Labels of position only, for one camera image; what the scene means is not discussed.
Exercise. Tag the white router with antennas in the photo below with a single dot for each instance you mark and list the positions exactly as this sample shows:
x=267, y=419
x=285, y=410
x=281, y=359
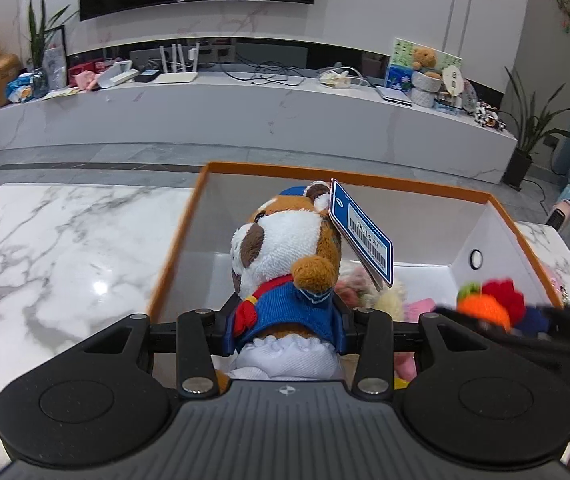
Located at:
x=175, y=78

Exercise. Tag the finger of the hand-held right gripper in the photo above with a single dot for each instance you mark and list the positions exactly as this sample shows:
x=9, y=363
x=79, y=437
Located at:
x=505, y=337
x=535, y=321

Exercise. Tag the pink plush toy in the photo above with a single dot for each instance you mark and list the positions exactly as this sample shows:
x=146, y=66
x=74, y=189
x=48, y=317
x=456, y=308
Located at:
x=412, y=310

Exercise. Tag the houseplant in black pot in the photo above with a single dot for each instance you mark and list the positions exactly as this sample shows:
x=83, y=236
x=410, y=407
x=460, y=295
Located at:
x=517, y=167

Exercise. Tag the blue snack bags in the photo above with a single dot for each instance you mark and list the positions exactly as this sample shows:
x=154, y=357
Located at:
x=25, y=89

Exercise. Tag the black picture frame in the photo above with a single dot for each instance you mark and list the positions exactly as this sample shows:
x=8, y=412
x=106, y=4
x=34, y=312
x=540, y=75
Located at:
x=55, y=67

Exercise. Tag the white storage box orange rim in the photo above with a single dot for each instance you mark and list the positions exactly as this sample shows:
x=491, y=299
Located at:
x=205, y=245

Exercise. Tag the brown white plush toy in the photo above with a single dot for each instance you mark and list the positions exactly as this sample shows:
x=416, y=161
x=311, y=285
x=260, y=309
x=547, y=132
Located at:
x=285, y=240

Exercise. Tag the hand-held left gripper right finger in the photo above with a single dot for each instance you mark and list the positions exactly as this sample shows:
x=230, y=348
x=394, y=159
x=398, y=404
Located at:
x=342, y=330

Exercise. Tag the pink floral plush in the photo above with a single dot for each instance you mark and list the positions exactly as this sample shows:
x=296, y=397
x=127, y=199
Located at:
x=357, y=285

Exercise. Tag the blue hang tag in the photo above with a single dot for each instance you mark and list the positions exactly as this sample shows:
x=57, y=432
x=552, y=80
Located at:
x=360, y=230

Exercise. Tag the cream fluffy plush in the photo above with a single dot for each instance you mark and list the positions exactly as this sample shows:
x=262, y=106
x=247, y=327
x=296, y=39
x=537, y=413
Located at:
x=392, y=300

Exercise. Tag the white marble TV console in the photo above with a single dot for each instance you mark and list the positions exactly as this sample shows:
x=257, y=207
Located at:
x=265, y=120

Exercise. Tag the silver laptop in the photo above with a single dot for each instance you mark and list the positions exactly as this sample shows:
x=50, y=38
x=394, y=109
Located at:
x=394, y=96

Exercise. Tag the pink cloth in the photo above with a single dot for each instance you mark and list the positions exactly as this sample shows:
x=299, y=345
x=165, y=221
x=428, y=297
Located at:
x=87, y=81

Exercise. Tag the clear plastic bag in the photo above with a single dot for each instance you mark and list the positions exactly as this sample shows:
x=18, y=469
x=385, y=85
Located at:
x=335, y=80

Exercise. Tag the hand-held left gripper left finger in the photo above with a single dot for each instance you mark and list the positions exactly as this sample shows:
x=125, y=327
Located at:
x=229, y=330

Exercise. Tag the black and white figurines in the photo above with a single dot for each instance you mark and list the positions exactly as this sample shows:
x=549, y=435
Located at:
x=489, y=117

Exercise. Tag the brown teddy bear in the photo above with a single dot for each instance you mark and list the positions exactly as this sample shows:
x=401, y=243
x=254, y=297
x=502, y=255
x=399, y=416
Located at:
x=424, y=57

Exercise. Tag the patterned white pot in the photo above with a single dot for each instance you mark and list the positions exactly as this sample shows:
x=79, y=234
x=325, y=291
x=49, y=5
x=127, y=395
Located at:
x=425, y=90

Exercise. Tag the flat black device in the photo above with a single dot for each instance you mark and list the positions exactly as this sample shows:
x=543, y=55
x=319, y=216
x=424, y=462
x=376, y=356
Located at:
x=147, y=75

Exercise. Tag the round white fan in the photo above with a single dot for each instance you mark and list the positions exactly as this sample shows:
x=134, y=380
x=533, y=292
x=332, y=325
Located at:
x=454, y=81

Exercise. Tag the green picture board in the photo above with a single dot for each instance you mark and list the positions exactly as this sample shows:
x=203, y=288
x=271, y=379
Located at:
x=397, y=72

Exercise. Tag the small pink heater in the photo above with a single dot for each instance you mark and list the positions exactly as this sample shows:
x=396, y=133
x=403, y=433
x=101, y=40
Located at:
x=560, y=217

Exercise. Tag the orange red knitted toy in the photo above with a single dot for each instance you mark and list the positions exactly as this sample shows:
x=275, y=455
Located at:
x=485, y=305

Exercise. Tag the small yellow object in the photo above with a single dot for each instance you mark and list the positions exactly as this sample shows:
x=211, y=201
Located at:
x=400, y=383

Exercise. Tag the tall leafy houseplant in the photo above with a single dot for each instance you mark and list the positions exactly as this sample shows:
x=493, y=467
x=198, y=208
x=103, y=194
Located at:
x=40, y=35

